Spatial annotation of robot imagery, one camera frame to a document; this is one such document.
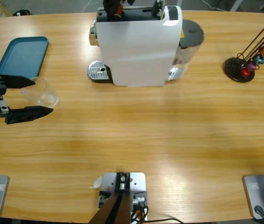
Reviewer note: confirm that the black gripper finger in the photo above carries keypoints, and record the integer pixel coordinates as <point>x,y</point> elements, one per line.
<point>130,2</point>
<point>109,8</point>

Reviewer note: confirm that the white capsule coffee machine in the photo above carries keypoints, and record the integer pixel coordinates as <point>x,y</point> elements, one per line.
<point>134,46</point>

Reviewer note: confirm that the red coffee capsule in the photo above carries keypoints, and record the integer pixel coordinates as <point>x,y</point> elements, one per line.
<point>245,73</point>

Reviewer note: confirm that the purple coffee capsule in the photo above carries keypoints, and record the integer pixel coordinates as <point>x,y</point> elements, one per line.
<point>251,67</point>

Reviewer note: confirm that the teal coffee capsule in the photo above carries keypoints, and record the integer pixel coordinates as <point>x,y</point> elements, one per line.
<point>259,58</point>

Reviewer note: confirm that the clear plastic cup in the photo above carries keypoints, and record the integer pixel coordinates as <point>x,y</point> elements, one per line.
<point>48,99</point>

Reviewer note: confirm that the teal plastic tray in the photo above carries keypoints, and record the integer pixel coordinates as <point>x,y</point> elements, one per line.
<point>22,56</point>

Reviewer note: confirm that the white metal table leg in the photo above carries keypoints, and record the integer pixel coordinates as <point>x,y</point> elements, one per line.
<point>235,4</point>
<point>179,2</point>

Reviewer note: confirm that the small black floor object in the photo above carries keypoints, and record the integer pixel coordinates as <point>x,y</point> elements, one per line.
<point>23,12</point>

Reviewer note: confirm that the curled white tape piece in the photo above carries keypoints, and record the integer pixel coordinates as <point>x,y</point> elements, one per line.
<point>97,183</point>

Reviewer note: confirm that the black capsule holder with rods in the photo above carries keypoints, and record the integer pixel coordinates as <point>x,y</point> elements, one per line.
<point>233,67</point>

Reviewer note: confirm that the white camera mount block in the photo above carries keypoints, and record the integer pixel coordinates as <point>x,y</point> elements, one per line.
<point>137,180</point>

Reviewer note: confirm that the dark camera post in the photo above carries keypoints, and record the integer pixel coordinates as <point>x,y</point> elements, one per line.
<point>115,210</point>

